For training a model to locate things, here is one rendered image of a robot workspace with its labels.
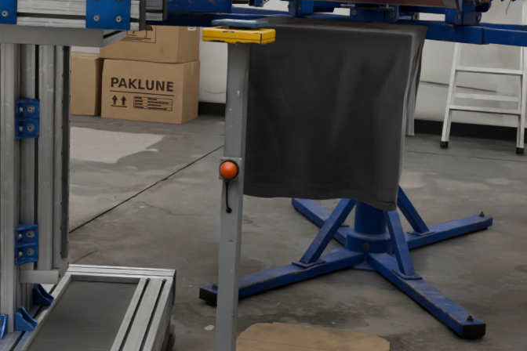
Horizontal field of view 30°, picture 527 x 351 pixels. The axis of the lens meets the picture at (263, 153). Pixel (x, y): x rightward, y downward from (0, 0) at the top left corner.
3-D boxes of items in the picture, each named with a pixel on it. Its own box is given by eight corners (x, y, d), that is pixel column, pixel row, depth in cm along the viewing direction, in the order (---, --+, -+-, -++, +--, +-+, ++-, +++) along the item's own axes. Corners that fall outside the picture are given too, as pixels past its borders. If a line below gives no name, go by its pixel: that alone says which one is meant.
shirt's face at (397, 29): (409, 36, 229) (409, 34, 229) (229, 24, 239) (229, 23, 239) (426, 27, 275) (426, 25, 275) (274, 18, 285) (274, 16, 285)
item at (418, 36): (399, 209, 238) (412, 34, 230) (384, 208, 239) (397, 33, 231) (416, 174, 282) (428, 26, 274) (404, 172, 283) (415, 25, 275)
